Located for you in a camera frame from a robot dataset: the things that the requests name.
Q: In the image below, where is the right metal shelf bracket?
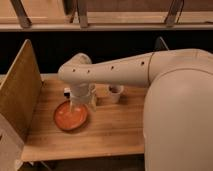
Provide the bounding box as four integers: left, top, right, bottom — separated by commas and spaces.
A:
164, 0, 184, 27

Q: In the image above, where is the white front left panel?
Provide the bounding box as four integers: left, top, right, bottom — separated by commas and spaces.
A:
0, 114, 23, 171

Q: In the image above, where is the orange ceramic bowl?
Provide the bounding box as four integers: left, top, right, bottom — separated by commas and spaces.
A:
53, 101, 88, 131

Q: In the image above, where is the left wooden side board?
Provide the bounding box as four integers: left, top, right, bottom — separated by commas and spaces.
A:
0, 39, 42, 141

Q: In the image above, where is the wooden shelf rail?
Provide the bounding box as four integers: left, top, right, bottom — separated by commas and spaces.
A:
0, 11, 213, 32

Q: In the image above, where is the white paper cup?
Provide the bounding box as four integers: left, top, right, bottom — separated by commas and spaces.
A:
108, 85, 124, 103

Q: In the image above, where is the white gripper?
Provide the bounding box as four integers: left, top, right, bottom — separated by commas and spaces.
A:
63, 84, 97, 115

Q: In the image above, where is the middle metal shelf bracket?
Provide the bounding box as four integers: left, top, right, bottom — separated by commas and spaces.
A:
77, 0, 88, 28

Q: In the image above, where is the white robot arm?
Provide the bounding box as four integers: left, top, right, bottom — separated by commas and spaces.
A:
58, 49, 213, 171

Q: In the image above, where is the left metal shelf bracket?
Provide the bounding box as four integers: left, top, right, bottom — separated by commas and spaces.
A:
10, 0, 31, 28

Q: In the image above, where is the right dark side board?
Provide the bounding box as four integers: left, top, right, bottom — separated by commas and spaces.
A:
154, 37, 169, 51

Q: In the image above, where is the metal shelf bracket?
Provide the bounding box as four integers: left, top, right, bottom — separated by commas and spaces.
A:
77, 0, 88, 28
164, 0, 184, 27
10, 0, 31, 28

